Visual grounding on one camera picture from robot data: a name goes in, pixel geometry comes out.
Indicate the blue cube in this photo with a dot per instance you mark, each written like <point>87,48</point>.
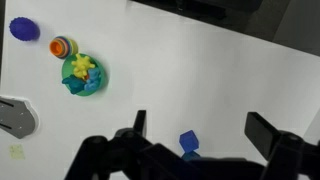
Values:
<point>189,141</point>

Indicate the yellow microbe shaped toy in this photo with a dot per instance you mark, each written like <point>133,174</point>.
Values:
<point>82,66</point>

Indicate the green bowl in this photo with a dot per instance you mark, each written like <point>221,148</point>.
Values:
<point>100,71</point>

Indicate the teal rubber toy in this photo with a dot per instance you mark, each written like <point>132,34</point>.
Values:
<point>74,84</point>

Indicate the light blue rubber toy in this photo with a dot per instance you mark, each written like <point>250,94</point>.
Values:
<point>93,81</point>

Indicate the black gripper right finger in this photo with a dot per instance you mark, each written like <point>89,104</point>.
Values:
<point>290,153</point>

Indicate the rainbow stacked cups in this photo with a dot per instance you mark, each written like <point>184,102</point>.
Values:
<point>61,47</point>

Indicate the dark teal cube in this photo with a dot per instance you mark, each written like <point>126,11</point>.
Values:
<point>191,155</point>

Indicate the gray metal plate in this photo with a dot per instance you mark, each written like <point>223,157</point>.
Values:
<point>16,116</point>

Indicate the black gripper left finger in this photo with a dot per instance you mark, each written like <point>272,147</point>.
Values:
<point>110,156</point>

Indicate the blue round object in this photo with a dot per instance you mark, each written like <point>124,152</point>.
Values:
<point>23,29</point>

